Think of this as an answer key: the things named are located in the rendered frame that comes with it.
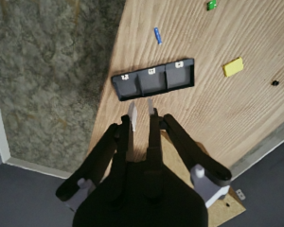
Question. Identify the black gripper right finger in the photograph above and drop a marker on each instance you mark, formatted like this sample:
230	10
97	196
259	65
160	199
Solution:
210	178

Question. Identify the black rack of bins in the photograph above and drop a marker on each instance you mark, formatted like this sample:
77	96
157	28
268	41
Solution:
156	80

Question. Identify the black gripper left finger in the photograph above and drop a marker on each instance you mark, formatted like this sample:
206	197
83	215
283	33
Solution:
86	178

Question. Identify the green die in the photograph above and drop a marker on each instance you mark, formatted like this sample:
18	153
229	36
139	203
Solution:
211	5

